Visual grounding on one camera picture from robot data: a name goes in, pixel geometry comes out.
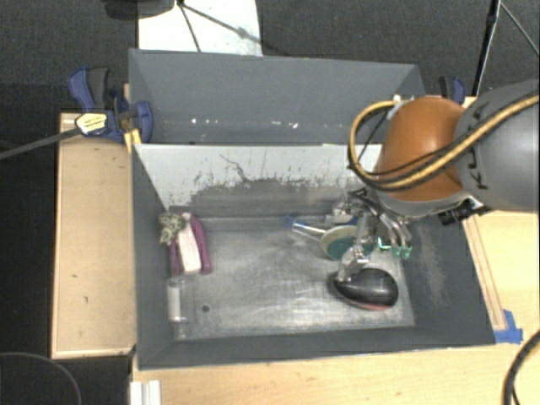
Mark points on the camouflage toy animal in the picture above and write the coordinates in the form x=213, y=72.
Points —
x=169, y=226

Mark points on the black cylinder on white bracket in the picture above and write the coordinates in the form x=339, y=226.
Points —
x=455, y=214

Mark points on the grey metal bin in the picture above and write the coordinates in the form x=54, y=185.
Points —
x=270, y=268

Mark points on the black oval brush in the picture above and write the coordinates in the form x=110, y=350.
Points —
x=371, y=290

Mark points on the pale wood board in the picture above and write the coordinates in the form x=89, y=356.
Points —
x=95, y=247

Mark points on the clear glass jar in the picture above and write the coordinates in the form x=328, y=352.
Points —
x=176, y=302

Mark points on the purple and white stapler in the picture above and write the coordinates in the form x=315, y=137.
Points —
x=192, y=247

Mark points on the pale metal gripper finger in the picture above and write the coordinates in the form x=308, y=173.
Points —
x=343, y=270
x=359, y=255

